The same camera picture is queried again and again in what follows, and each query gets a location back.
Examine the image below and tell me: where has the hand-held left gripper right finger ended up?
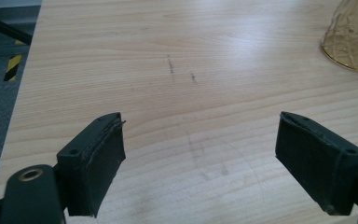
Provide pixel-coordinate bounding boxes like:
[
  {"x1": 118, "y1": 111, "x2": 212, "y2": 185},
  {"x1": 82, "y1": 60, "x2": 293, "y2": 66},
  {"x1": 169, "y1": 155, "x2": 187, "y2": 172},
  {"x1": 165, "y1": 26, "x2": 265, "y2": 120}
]
[{"x1": 275, "y1": 111, "x2": 358, "y2": 217}]

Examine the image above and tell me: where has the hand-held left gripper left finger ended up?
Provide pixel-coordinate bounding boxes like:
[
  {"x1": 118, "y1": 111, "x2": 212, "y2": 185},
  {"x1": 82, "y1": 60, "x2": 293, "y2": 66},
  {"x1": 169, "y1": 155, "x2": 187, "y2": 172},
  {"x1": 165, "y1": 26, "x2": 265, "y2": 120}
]
[{"x1": 56, "y1": 112, "x2": 127, "y2": 218}]

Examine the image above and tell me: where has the black slanted stand strut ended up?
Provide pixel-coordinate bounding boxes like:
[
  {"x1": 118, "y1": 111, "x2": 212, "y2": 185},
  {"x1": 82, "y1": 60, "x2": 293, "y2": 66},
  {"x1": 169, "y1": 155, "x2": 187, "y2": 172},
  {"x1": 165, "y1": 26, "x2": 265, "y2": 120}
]
[{"x1": 0, "y1": 0, "x2": 34, "y2": 47}]

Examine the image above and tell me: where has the amber glass cup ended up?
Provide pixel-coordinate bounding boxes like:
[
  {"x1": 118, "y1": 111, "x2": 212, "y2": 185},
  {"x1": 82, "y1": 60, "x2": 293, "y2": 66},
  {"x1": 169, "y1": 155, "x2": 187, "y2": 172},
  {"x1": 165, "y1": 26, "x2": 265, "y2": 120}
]
[{"x1": 320, "y1": 0, "x2": 358, "y2": 73}]

